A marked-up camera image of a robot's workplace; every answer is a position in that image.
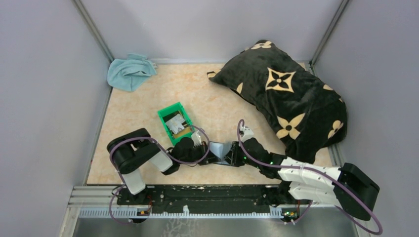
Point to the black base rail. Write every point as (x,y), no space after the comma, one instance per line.
(208,199)

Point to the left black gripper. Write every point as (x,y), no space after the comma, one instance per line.
(201,153)

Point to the green plastic bin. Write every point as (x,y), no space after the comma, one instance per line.
(170,111)

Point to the white gold VIP card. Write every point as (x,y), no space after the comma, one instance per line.
(176,123)

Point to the light blue cloth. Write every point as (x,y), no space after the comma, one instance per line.
(129,74)

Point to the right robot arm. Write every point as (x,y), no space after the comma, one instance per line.
(347,187)

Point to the black floral pillow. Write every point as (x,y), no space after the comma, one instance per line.
(304,112)

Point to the gold card in bin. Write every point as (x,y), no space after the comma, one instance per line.
(183,132)

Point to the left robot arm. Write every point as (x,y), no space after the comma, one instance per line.
(131,151)

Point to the black card holder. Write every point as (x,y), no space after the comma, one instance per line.
(220,153)

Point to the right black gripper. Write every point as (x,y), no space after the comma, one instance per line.
(234,154)

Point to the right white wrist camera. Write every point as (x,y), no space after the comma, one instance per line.
(245,133)

